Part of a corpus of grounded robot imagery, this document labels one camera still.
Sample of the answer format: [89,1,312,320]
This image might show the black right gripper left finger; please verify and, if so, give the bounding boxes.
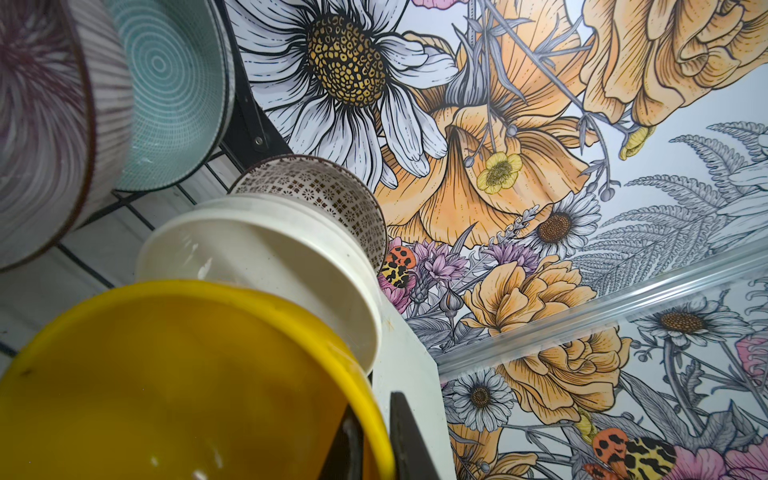
[318,406,364,480]

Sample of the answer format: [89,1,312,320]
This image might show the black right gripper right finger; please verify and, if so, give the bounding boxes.
[389,392,439,480]

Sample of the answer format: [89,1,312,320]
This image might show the yellow bowl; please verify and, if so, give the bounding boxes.
[1,280,396,479]

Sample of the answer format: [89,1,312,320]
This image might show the cream white bowl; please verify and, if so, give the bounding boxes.
[134,194,382,372]

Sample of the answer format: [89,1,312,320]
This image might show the brown patterned ceramic bowl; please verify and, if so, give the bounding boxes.
[228,154,388,271]

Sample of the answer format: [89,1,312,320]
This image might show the mint green ceramic bowl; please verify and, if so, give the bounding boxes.
[105,0,235,192]

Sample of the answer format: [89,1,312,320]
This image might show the pink striped ceramic bowl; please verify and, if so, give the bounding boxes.
[1,1,134,271]

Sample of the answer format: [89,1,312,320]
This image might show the black wire dish rack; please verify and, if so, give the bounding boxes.
[0,0,295,361]

